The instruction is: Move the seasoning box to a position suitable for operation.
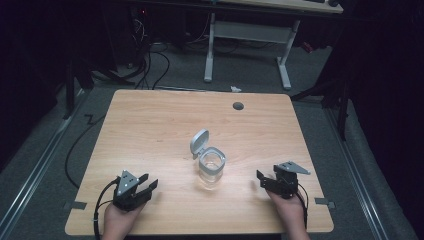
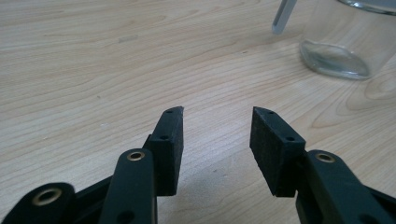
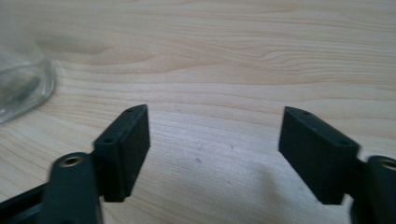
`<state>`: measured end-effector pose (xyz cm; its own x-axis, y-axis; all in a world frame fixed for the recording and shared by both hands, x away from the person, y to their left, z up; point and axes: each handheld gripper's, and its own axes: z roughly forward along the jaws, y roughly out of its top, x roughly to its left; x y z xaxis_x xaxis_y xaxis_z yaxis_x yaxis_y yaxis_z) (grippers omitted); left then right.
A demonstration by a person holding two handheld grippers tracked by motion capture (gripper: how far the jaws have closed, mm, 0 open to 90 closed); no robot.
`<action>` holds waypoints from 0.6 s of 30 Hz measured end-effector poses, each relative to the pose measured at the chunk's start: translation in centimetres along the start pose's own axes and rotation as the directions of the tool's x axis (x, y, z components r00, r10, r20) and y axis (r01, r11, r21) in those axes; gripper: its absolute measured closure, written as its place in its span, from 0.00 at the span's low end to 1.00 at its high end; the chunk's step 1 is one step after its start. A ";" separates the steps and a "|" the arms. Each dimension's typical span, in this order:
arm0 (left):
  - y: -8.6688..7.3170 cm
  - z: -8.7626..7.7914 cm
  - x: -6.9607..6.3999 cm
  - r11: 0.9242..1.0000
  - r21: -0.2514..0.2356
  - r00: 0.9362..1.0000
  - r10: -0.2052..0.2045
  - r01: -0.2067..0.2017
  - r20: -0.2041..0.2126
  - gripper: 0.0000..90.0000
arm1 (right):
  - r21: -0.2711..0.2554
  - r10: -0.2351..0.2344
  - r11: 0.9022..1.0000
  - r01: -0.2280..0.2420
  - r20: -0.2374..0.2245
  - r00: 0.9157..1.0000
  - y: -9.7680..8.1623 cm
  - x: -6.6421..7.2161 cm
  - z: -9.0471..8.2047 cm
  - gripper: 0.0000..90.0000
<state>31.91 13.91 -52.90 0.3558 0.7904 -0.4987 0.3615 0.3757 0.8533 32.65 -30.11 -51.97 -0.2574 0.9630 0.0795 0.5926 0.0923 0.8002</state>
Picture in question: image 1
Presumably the clear jar with grey lid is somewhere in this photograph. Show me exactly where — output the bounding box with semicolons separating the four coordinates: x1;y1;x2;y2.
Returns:
189;128;227;191

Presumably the white-legged wooden desk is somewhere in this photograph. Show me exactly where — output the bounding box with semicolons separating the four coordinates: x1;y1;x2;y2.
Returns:
202;0;345;91

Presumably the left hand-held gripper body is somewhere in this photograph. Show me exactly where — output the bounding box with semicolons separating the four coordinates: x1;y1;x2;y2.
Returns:
112;169;148;212

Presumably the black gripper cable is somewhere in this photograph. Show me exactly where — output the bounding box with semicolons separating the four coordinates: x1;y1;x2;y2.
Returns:
93;177;120;240
295;182;310;230

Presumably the metal floor rail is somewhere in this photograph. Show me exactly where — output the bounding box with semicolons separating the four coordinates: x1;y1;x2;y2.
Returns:
0;87;88;234
324;107;390;240

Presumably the grey tape strip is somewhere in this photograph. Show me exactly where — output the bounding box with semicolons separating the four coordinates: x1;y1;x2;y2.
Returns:
63;200;88;211
314;197;337;210

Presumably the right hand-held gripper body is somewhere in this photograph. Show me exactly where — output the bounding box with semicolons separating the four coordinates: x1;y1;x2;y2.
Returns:
266;160;311;201

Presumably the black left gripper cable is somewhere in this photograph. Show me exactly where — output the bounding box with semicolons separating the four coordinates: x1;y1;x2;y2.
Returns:
93;177;120;240

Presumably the black floor cable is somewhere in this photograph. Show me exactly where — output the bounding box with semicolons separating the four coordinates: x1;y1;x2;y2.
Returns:
64;113;107;190

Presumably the black metal stand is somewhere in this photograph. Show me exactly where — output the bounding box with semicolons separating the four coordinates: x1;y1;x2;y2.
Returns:
290;59;351;142
61;56;96;120

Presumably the bundle of black cables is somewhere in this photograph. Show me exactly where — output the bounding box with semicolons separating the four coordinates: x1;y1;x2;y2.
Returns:
131;16;171;91

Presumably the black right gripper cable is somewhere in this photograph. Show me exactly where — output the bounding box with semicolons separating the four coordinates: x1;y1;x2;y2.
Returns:
295;182;310;230

